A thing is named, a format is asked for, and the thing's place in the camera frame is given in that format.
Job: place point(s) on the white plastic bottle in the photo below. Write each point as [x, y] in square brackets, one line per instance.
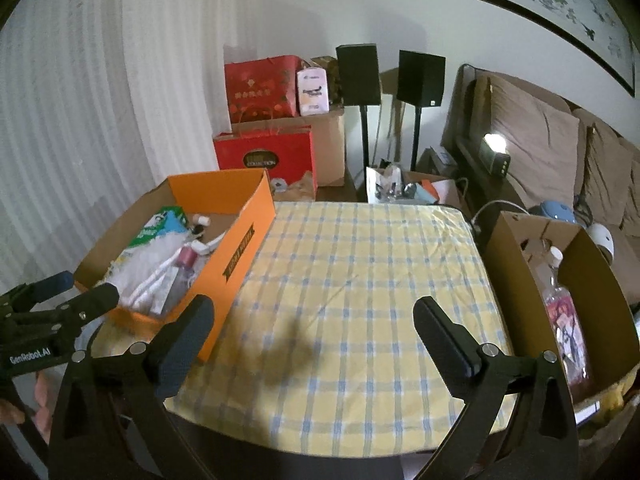
[545, 267]

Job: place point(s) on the brown pillow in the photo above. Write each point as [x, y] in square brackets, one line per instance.
[541, 140]

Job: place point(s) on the clear bottle pink cap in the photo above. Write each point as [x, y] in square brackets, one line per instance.
[175, 283]

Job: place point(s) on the green Darlie toothpaste box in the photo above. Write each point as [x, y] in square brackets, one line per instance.
[169, 219]

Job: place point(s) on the red chocolate gift bag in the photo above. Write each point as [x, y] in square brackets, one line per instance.
[287, 154]

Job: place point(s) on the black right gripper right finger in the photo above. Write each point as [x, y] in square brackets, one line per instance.
[541, 440]

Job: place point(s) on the white paper bag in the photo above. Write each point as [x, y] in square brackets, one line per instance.
[394, 185]

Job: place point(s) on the left black speaker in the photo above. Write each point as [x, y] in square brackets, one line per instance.
[360, 82]

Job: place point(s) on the small white-capped bottle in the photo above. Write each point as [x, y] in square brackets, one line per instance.
[200, 221]

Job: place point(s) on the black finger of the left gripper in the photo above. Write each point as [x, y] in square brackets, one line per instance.
[86, 307]

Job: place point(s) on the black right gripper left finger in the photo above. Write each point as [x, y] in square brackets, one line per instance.
[110, 421]

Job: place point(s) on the open brown cardboard box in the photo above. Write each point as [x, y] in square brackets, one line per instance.
[557, 292]

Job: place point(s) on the right black speaker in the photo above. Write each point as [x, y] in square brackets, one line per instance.
[421, 84]

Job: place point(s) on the orange cardboard fruit box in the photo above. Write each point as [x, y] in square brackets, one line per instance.
[240, 209]

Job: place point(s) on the white tissue pack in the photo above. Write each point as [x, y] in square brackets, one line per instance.
[312, 91]

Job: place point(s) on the white fluffy duster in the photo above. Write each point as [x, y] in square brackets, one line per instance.
[138, 272]

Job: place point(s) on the black speaker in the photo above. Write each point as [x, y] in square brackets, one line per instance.
[421, 84]
[360, 82]

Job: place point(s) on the person's left hand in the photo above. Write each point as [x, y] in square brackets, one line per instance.
[35, 393]

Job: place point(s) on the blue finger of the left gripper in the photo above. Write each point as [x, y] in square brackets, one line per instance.
[28, 295]

